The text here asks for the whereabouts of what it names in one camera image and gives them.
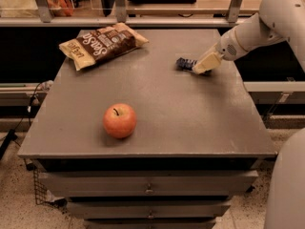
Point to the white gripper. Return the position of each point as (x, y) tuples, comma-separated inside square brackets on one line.
[(228, 48)]

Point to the dark blue rxbar wrapper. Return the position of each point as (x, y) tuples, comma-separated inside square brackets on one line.
[(185, 64)]

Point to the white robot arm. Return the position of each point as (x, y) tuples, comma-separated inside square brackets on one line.
[(276, 20)]

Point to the brown chip bag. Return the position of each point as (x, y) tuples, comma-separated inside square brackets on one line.
[(102, 45)]

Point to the orange bag on shelf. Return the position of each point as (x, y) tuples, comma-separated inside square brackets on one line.
[(61, 7)]

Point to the metal shelf rack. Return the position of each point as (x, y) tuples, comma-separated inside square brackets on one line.
[(100, 13)]

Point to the grey drawer cabinet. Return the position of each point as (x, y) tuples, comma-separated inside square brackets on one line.
[(197, 143)]

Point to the red apple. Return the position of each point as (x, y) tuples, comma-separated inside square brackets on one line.
[(119, 120)]

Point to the wire mesh basket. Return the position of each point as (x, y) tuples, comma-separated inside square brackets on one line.
[(43, 196)]

